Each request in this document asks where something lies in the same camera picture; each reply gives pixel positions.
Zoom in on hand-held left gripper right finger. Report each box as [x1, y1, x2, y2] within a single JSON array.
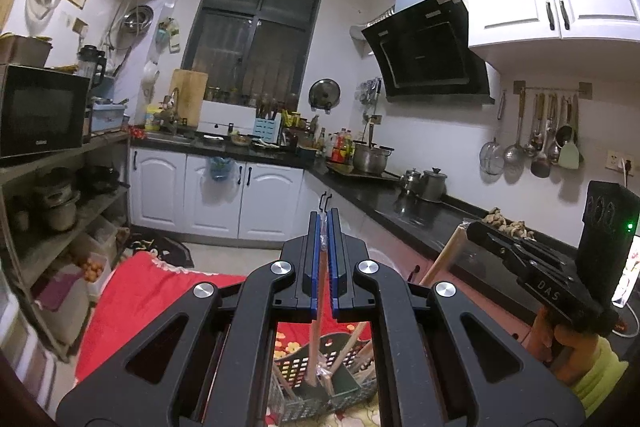
[[328, 207, 587, 427]]

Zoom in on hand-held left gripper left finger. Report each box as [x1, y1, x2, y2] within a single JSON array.
[[56, 211, 322, 427]]

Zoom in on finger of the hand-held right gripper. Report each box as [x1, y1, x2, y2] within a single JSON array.
[[465, 220, 522, 279], [491, 231, 577, 269]]

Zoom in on dark green utensil holder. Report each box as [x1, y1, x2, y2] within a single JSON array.
[[270, 332, 378, 423]]

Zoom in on hanging kitchen utensils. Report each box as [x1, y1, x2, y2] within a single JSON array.
[[530, 94, 552, 179]]

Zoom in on person's right hand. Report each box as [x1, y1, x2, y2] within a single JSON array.
[[529, 306, 604, 381]]

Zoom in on pile of ginger roots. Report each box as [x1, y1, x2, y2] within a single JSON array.
[[481, 207, 537, 242]]

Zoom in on black kitchen countertop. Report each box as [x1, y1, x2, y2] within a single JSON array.
[[129, 129, 583, 303]]

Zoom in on large steel kettle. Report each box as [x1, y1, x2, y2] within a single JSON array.
[[421, 167, 448, 204]]

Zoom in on mesh strainer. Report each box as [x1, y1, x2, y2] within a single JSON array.
[[479, 89, 507, 176]]

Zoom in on stove tray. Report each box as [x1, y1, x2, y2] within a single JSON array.
[[326, 162, 402, 182]]

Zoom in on slotted metal skimmer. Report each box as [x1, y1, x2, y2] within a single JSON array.
[[503, 88, 527, 165]]

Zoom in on metal spoon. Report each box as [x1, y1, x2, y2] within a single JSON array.
[[524, 93, 540, 158], [546, 94, 562, 164]]

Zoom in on green spatula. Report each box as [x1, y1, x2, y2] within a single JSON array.
[[557, 93, 586, 170]]

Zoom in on small steel kettle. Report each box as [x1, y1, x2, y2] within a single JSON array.
[[399, 167, 424, 198]]

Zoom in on row of condiment bottles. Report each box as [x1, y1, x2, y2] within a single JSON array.
[[282, 107, 357, 164]]

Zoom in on steel stock pot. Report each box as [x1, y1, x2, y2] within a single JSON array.
[[351, 142, 395, 175]]

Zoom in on black spoon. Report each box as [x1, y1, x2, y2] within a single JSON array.
[[556, 94, 575, 148]]

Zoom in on blue plastic bag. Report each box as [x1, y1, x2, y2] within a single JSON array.
[[206, 155, 236, 182]]

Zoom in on blue knife block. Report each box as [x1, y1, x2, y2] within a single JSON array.
[[253, 117, 283, 144]]

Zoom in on dark doormat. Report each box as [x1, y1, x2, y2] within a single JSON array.
[[124, 234, 196, 269]]

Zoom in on hanging dark pot lid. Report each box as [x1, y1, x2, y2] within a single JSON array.
[[308, 78, 343, 114]]

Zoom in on white rectangular box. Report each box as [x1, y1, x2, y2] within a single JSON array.
[[197, 100, 262, 136]]

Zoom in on red floral tablecloth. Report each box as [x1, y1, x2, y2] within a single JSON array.
[[74, 251, 382, 427]]

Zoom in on hanging small kitchen tools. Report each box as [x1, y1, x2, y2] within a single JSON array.
[[356, 78, 385, 106]]

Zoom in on row of windowsill jars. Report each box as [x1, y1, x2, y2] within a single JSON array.
[[204, 86, 302, 108]]

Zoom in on metal faucet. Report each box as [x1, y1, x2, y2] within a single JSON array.
[[161, 87, 183, 130]]

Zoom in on wooden cutting board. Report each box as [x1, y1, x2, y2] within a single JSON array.
[[167, 68, 210, 128]]

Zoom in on black range hood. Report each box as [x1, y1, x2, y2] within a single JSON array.
[[361, 0, 496, 102]]

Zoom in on basket of oranges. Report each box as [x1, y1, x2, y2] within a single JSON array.
[[74, 252, 110, 284]]

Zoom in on black wok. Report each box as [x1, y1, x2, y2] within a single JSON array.
[[82, 163, 124, 196]]

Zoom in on metal storage rack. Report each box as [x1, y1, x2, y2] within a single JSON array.
[[0, 131, 135, 363]]

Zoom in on dark window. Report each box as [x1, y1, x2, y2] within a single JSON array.
[[181, 0, 327, 108]]

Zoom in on hanging white cup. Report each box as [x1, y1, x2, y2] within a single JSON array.
[[142, 61, 162, 96]]

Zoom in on blue dish tray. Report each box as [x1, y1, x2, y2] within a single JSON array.
[[90, 103, 129, 134]]

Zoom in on hanging plastic bags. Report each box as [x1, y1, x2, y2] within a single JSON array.
[[158, 18, 182, 54]]

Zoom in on blender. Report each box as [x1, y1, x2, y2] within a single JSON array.
[[76, 45, 108, 92]]

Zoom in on hanging steel bowl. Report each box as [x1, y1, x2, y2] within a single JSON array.
[[121, 4, 155, 34]]

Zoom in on black microwave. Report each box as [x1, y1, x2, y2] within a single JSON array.
[[0, 64, 92, 160]]

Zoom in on plastic drawer unit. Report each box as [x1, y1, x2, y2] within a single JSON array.
[[0, 277, 58, 415]]

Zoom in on cardboard box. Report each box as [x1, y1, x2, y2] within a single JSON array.
[[0, 34, 54, 68]]

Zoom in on utensil hanging rail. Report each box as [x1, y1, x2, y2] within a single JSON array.
[[513, 80, 593, 101]]

